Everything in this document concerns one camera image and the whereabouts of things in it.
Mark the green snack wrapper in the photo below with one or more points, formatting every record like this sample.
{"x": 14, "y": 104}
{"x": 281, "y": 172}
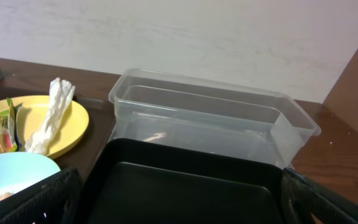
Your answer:
{"x": 9, "y": 140}

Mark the dark brown serving tray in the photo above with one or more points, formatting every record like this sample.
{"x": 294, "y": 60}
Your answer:
{"x": 84, "y": 154}

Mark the clear plastic waste bin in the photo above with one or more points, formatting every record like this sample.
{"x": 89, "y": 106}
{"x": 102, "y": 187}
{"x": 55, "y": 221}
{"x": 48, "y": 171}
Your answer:
{"x": 208, "y": 116}

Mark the white napkin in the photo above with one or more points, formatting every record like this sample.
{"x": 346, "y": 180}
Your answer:
{"x": 60, "y": 96}

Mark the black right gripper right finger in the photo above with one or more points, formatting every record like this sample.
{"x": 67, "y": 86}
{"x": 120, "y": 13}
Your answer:
{"x": 303, "y": 200}

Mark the yellow plate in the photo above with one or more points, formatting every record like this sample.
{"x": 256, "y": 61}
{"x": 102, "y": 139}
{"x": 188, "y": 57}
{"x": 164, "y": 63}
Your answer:
{"x": 34, "y": 109}

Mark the light blue bowl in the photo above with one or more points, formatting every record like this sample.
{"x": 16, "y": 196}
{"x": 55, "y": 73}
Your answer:
{"x": 19, "y": 170}

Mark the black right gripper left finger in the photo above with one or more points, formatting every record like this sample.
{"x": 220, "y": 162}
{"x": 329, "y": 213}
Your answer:
{"x": 52, "y": 200}

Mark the black waste tray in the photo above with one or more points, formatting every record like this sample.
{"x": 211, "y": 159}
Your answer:
{"x": 140, "y": 182}

